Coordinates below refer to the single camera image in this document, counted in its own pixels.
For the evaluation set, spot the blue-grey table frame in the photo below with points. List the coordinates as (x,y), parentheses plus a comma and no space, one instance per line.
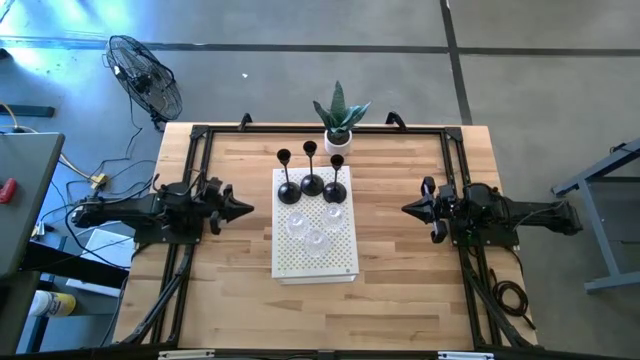
(615,282)

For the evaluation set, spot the black aluminium table frame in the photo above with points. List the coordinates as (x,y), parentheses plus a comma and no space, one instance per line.
(280,129)

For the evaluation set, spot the grey side table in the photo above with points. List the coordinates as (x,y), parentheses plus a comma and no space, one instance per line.
(30,210)

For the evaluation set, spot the white paper sheet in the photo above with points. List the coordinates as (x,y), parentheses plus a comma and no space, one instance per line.
(107,247)

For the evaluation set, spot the snake plant in white pot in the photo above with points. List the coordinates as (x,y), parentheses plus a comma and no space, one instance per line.
(339,107)

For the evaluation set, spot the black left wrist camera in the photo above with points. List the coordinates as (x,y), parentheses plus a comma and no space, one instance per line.
(216,224)

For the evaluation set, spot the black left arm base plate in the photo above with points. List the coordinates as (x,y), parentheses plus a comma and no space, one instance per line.
(165,239)

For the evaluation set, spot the clear ribbed glass candle holder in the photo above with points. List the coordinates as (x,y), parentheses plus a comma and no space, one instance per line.
(332,216)
(317,243)
(296,224)

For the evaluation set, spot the white perforated metal shelf riser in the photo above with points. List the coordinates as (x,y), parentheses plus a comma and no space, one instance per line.
(295,265)

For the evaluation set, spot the black floor fan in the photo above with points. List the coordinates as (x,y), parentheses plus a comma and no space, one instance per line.
(145,80)

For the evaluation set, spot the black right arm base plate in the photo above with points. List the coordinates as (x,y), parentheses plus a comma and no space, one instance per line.
(480,241)

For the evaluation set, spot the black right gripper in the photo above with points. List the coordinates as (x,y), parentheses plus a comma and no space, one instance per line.
(445,202)

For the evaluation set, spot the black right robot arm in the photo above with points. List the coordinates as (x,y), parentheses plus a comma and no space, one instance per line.
(540,212)

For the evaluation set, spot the white label strip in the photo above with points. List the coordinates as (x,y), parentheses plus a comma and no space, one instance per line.
(465,355)
(187,354)

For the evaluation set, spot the black floor bar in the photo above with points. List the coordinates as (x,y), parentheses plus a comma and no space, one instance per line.
(30,111)

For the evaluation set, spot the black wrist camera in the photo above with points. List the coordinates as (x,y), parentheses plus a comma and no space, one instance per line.
(439,231)
(216,224)

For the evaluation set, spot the black frame clamp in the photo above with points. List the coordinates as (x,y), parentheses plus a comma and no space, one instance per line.
(396,120)
(245,122)

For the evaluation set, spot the yellow power plug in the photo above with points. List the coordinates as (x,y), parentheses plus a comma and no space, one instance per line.
(99,180)

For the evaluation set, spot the white and yellow bottle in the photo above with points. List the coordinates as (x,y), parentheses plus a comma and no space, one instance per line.
(55,303)

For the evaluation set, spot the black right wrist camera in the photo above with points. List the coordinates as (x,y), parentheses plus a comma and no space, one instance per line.
(439,231)

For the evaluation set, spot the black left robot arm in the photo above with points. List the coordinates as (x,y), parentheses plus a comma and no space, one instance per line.
(130,210)

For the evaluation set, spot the black desk frame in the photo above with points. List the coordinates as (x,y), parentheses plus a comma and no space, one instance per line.
(70,260)

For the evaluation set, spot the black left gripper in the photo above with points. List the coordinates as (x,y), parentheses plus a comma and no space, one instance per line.
(214,197)

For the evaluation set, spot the black metal candlestick holder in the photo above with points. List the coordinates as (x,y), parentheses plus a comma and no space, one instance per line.
(312,186)
(334,193)
(289,193)

